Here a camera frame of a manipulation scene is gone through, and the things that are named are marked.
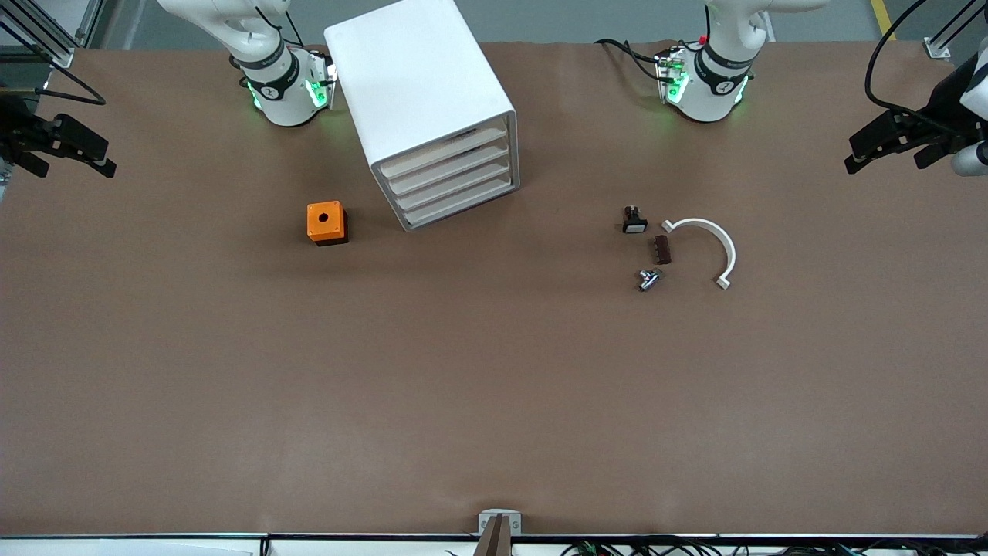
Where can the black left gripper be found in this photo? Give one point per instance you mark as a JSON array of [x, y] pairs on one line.
[[938, 107]]

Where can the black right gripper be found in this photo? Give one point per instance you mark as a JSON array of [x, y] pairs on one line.
[[15, 126]]

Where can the white plastic drawer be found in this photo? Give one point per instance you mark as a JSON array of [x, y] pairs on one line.
[[459, 202], [444, 150], [455, 185], [451, 168]]

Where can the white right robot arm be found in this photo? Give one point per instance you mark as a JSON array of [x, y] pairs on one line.
[[282, 96]]

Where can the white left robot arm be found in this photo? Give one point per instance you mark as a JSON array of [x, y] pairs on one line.
[[714, 85]]

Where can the white drawer cabinet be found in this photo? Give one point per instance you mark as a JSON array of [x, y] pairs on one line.
[[417, 77]]

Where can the brown terminal block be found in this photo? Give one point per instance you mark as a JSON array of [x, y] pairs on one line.
[[663, 249]]

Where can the orange box with black base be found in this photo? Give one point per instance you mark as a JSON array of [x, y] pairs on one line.
[[324, 220]]

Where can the white curved bracket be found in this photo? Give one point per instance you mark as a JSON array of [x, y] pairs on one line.
[[724, 241]]

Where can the black push button switch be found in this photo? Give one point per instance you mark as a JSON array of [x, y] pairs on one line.
[[634, 222]]

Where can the silver key switch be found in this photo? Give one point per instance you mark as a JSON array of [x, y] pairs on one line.
[[647, 279]]

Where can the grey camera bracket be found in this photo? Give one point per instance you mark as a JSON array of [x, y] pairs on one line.
[[500, 515]]

